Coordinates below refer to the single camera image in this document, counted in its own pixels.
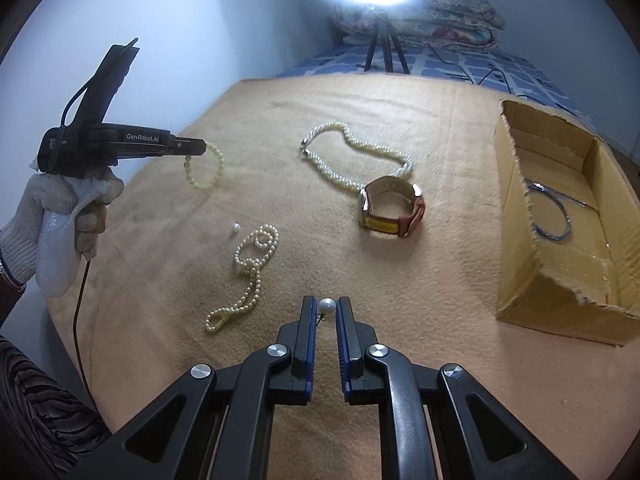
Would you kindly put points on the right gripper black blue own finger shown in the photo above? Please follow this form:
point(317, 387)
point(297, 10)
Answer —
point(214, 424)
point(435, 422)

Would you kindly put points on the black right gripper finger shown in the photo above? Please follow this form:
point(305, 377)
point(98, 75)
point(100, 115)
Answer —
point(186, 146)

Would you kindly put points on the long white pearl strand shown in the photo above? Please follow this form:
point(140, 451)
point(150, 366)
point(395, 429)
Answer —
point(249, 258)

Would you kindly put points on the white pearl earring stud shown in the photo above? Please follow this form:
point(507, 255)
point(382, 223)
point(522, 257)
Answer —
point(326, 307)

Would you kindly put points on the brown leather wrist watch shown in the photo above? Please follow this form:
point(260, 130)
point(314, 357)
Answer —
point(392, 206)

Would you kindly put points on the brown cardboard box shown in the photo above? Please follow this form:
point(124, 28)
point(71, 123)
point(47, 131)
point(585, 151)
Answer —
point(570, 230)

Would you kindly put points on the striped dark sleeve forearm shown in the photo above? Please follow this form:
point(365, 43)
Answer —
point(45, 430)

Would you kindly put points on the white gloved left hand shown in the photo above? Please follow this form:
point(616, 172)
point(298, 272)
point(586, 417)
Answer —
point(57, 224)

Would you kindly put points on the black tripod stand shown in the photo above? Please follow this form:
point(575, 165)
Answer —
point(385, 35)

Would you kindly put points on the folded floral quilts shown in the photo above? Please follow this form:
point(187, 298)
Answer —
point(455, 24)

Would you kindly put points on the blue patterned bed sheet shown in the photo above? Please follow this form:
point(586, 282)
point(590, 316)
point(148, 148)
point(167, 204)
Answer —
point(497, 70)

